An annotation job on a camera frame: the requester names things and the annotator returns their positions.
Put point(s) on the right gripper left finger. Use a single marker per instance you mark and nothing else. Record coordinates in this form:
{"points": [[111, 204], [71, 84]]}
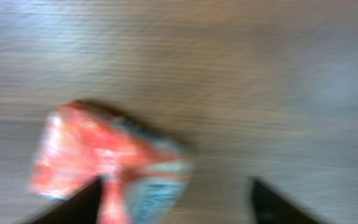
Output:
{"points": [[81, 208]]}

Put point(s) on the small red white candy pack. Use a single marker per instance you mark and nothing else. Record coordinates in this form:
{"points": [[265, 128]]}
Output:
{"points": [[143, 172]]}

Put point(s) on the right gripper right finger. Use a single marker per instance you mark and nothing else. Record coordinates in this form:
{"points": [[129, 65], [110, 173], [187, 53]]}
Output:
{"points": [[269, 206]]}

